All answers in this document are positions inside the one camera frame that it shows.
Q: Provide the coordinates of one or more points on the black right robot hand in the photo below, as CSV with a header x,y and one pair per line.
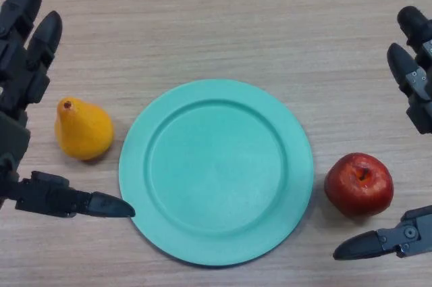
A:
x,y
418,98

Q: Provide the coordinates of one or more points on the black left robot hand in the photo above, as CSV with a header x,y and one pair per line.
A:
x,y
20,74

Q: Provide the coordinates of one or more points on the green round plate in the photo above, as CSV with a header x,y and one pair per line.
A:
x,y
216,175

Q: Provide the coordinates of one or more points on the yellow pear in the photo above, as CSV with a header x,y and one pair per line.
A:
x,y
84,131

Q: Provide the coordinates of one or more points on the red apple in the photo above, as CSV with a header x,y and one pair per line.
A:
x,y
354,192

